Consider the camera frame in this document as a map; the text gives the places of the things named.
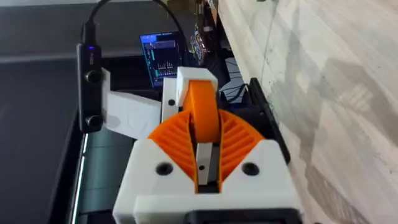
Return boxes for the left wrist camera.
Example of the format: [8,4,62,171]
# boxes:
[76,43,104,134]

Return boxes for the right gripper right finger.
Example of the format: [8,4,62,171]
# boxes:
[217,108,301,206]

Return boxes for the monitor screen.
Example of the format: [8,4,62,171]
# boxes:
[139,30,185,90]

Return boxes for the black camera cable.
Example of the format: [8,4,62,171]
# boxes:
[81,0,191,58]

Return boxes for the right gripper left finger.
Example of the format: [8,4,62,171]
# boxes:
[112,110,198,224]

